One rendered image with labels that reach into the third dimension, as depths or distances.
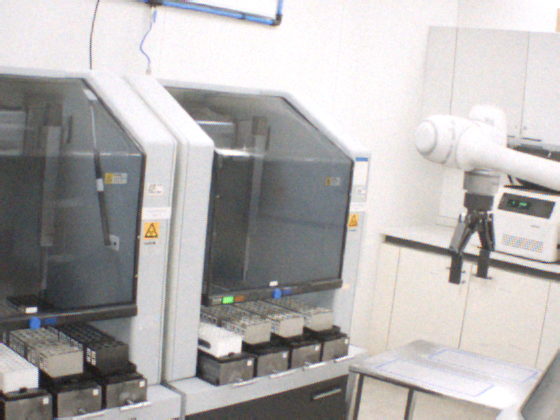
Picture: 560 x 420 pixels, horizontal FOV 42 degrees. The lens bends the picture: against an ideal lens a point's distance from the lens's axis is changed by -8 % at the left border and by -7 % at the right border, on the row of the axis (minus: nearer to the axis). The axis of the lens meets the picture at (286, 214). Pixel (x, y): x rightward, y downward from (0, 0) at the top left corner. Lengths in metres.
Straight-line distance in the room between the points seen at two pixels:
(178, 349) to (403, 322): 2.64
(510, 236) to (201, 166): 2.46
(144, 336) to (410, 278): 2.72
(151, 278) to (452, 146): 0.92
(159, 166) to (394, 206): 2.90
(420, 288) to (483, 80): 1.31
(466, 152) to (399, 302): 3.11
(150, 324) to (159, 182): 0.40
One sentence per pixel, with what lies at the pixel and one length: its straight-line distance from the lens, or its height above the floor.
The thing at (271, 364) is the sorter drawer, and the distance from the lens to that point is 2.43.
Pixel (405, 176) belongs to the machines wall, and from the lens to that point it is 4.89.
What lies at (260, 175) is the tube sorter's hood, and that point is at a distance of 2.33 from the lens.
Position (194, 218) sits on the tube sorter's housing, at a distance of 2.20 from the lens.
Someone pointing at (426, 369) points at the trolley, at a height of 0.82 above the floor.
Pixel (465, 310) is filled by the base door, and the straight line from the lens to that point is 4.49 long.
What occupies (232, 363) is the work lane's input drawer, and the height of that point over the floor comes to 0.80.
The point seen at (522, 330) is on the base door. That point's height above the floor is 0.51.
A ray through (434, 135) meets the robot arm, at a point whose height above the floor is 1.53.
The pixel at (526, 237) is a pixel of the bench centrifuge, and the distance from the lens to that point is 4.26.
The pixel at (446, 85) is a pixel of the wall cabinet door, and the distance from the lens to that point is 4.88.
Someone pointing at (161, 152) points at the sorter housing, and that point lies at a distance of 2.10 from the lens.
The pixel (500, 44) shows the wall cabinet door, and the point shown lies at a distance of 4.72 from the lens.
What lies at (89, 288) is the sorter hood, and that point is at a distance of 2.02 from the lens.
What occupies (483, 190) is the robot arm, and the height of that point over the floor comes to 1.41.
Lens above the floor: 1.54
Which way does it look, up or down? 8 degrees down
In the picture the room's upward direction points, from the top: 6 degrees clockwise
